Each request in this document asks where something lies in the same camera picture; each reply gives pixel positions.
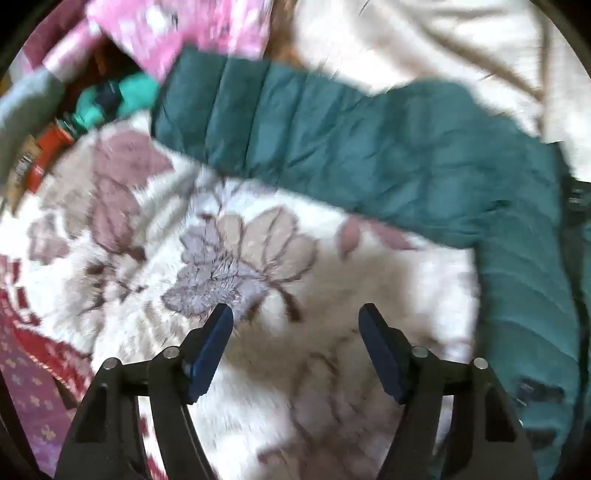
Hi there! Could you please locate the floral plush blanket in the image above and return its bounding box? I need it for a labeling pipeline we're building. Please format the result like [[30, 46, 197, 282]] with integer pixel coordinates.
[[0, 111, 490, 480]]

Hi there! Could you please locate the bright green cloth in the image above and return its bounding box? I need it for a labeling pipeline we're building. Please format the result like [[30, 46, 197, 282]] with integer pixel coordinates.
[[71, 74, 161, 136]]

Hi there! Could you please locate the cream embossed bedspread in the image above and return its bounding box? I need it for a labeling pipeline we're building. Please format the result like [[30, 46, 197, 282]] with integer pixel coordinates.
[[291, 0, 591, 181]]

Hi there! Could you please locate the grey cloth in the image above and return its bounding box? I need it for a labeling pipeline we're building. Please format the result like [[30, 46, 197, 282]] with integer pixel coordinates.
[[0, 68, 69, 188]]

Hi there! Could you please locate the teal quilted puffer jacket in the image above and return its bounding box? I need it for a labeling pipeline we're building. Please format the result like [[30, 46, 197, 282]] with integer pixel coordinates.
[[150, 46, 583, 480]]

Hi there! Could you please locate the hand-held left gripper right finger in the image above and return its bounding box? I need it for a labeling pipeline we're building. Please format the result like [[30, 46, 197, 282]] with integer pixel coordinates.
[[358, 302, 539, 480]]

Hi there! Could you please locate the purple patterned sheet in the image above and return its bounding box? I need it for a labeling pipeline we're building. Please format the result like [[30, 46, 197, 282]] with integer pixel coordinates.
[[0, 302, 77, 477]]

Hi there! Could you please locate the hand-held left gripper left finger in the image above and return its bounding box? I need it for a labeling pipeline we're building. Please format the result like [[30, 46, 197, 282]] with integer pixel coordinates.
[[54, 302, 235, 480]]

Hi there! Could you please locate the pink penguin print cloth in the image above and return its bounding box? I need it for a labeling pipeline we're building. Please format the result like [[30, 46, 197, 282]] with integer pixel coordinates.
[[23, 0, 274, 83]]

